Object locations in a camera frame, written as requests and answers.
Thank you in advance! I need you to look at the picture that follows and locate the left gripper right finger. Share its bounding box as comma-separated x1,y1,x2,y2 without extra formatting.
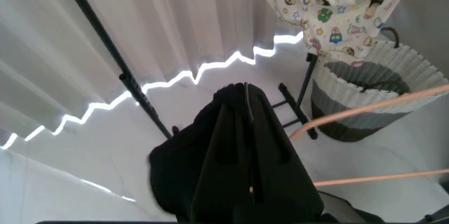
248,83,324,223

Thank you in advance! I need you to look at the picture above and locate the pink clothes hanger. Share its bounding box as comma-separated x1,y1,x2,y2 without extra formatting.
289,84,449,188

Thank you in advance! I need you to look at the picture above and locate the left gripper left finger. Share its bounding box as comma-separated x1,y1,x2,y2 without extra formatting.
191,82,255,223

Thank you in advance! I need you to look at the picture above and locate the cream printed garment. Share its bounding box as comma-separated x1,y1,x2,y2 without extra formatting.
258,0,419,67

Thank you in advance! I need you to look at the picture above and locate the white curtain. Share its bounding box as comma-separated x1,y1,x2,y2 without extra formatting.
0,0,304,150

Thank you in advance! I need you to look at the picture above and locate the black t-shirt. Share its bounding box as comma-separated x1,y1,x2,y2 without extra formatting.
149,82,246,223

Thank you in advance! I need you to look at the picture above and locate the white laundry basket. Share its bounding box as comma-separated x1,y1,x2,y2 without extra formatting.
310,26,449,143

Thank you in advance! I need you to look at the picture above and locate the black clothes rack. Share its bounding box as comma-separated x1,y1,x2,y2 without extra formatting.
55,0,319,140

